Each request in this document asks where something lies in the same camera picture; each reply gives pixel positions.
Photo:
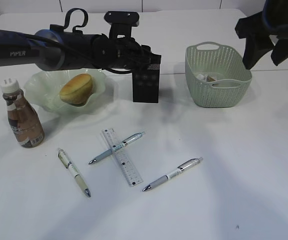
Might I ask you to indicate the grey grip ballpoint pen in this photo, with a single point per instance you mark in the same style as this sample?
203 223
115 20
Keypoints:
179 170

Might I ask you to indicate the blue grip pen on ruler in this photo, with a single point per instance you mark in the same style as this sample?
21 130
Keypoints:
108 152

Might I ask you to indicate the beige grip ballpoint pen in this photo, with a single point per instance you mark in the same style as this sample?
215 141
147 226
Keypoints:
69 165

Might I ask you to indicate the brown bread loaf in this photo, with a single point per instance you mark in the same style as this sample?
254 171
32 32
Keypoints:
77 91

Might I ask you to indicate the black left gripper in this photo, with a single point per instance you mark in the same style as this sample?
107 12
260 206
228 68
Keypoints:
132 56

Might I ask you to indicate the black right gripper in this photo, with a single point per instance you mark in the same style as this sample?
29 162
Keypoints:
272 20

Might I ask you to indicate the black mesh pen holder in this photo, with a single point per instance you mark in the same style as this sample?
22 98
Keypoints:
145 84

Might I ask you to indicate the green wavy glass plate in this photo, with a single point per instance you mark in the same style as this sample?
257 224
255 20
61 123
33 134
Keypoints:
43 89

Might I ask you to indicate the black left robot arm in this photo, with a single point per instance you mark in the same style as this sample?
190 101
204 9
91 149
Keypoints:
51 50

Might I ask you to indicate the clear plastic ruler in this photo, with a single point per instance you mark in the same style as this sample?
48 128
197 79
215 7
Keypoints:
120 155

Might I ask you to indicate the white paper ball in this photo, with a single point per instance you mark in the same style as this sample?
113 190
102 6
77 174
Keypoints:
202 77

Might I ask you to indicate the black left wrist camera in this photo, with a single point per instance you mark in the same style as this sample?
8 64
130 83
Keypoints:
121 23

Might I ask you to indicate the small grey paper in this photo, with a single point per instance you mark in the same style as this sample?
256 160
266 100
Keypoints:
210 79

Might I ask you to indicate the brown coffee drink bottle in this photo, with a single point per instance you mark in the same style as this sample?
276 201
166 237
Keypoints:
22 117

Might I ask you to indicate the green plastic woven basket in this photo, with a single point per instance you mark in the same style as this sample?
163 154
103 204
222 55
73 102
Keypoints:
224 64

